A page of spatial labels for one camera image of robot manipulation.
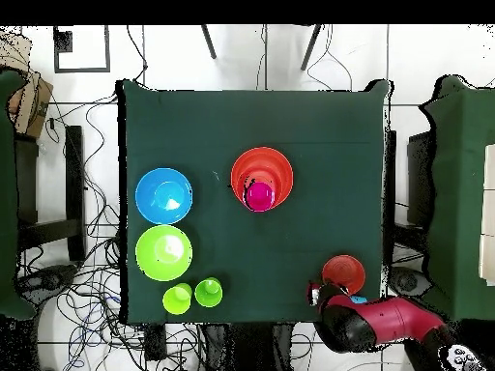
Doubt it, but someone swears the small orange bowl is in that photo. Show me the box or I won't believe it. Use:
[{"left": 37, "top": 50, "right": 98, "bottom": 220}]
[
  {"left": 235, "top": 159, "right": 289, "bottom": 212},
  {"left": 321, "top": 254, "right": 367, "bottom": 296}
]

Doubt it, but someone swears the pink cup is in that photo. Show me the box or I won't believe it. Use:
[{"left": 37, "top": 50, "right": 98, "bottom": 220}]
[{"left": 243, "top": 181, "right": 277, "bottom": 214}]

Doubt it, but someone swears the large orange bowl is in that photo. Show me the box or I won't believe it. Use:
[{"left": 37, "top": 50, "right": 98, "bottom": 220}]
[{"left": 230, "top": 147, "right": 295, "bottom": 212}]

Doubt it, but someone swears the white block stack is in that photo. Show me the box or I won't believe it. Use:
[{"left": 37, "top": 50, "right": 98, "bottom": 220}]
[{"left": 478, "top": 143, "right": 495, "bottom": 287}]

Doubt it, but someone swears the grey chair base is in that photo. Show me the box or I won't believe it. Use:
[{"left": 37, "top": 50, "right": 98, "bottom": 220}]
[{"left": 388, "top": 266, "right": 432, "bottom": 299}]

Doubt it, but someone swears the lime green cup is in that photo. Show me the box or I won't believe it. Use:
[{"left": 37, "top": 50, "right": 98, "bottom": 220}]
[{"left": 162, "top": 282, "right": 193, "bottom": 316}]

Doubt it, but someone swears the lime green bowl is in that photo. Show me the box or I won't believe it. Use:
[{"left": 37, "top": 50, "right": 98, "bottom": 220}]
[{"left": 134, "top": 224, "right": 193, "bottom": 282}]

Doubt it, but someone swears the black power strip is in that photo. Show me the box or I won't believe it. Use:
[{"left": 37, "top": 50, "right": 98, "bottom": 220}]
[{"left": 144, "top": 323, "right": 168, "bottom": 361}]

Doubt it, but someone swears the blue bowl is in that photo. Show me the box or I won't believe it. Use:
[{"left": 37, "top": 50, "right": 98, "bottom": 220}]
[{"left": 134, "top": 166, "right": 193, "bottom": 226}]

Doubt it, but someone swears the dark green side tablecloth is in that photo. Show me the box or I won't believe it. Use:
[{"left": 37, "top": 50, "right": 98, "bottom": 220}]
[
  {"left": 419, "top": 74, "right": 495, "bottom": 322},
  {"left": 0, "top": 69, "right": 38, "bottom": 322}
]

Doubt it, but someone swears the grey stand base with knob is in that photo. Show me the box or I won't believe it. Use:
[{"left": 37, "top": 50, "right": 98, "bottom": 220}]
[{"left": 16, "top": 265, "right": 80, "bottom": 306}]

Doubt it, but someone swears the black tripod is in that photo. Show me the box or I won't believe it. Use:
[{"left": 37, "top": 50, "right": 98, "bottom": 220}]
[{"left": 199, "top": 24, "right": 324, "bottom": 71}]

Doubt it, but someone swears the cardboard box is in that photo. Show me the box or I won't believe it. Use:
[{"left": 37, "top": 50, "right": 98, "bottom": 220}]
[{"left": 0, "top": 32, "right": 54, "bottom": 138}]

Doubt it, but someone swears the black bench frame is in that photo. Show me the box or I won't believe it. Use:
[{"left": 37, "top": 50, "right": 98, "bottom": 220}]
[
  {"left": 386, "top": 128, "right": 436, "bottom": 268},
  {"left": 15, "top": 125, "right": 87, "bottom": 264}
]

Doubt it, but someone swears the black cable tangle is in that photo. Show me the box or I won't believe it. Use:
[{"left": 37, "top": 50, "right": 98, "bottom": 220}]
[{"left": 38, "top": 92, "right": 206, "bottom": 371}]

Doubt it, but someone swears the black square floor frame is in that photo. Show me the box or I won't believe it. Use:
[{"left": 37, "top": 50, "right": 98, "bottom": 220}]
[{"left": 52, "top": 24, "right": 111, "bottom": 73}]

